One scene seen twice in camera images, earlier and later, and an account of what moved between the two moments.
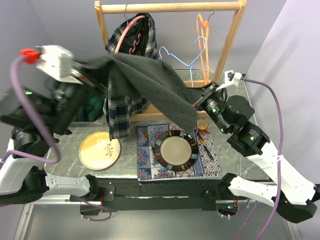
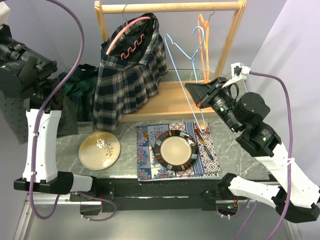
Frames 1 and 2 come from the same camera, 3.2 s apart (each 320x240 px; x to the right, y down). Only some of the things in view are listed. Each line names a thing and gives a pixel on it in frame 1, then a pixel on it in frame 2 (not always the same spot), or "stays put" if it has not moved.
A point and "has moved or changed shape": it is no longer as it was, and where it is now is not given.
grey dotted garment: x=131 y=75 has moved or changed shape
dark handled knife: x=204 y=144 stays put
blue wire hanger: x=190 y=66 → x=193 y=58
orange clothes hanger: x=203 y=34 stays put
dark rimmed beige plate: x=176 y=150 stays put
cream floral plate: x=97 y=151 stays put
